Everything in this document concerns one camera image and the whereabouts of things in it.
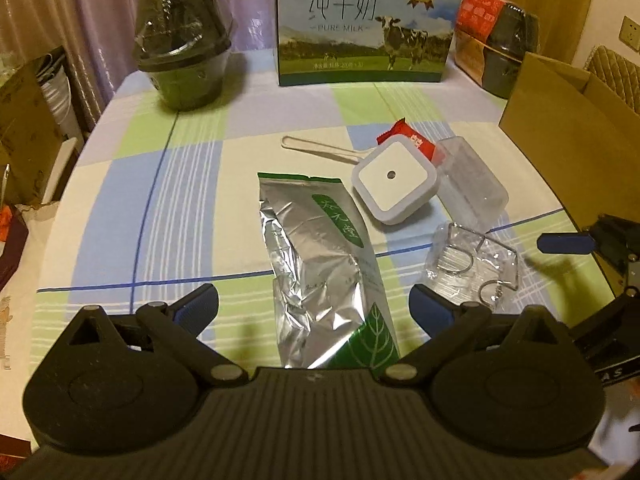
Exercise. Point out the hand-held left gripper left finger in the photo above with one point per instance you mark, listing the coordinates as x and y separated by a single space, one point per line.
196 305

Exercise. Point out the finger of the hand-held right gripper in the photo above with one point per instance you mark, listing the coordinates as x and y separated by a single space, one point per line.
610 322
565 243

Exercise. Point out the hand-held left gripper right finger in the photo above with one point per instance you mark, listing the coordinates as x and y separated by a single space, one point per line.
427 305

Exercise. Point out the clear plastic tray with rings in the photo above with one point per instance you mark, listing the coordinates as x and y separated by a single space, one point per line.
470 265

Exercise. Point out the clear plastic case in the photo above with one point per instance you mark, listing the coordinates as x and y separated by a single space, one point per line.
472 180

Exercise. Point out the silver foil pouch green leaf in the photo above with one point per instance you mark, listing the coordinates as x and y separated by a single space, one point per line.
320 270

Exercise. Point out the white square night light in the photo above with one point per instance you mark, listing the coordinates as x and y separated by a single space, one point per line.
395 180

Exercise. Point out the red candy packet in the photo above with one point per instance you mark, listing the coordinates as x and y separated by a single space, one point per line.
412 137

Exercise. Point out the white plastic spoon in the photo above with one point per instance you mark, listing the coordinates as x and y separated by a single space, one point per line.
320 149

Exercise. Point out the desktop with checked tablecloth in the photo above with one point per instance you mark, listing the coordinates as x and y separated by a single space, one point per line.
200 185

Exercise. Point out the quilted beige chair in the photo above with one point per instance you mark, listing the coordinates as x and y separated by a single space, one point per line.
615 72

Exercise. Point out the beige embroidered cloth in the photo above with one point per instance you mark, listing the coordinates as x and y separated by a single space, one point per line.
15 360

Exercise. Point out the dark red box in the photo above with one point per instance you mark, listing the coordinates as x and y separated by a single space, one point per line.
12 245

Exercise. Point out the dark wrapped bowl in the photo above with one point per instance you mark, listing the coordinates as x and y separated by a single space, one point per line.
510 50

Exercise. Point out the orange brown box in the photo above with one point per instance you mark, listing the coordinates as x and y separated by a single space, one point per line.
467 57

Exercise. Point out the wooden door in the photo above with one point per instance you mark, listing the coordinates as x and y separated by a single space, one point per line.
540 0

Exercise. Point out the tall brown cardboard box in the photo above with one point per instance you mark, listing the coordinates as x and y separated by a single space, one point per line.
25 125

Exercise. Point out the red printed box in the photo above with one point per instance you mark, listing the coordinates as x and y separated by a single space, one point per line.
477 10

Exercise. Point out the stack of white buckets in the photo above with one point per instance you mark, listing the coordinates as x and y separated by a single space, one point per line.
60 95

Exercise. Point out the wrapped stack of dark bowls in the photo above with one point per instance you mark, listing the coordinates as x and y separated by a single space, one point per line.
185 50

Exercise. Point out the blue milk carton box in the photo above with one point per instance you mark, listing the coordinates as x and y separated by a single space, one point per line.
350 25

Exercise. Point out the shiny pleated curtain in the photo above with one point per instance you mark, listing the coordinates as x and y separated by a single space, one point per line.
75 0

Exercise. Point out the wall socket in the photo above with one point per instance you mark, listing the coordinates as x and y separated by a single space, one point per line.
631 32

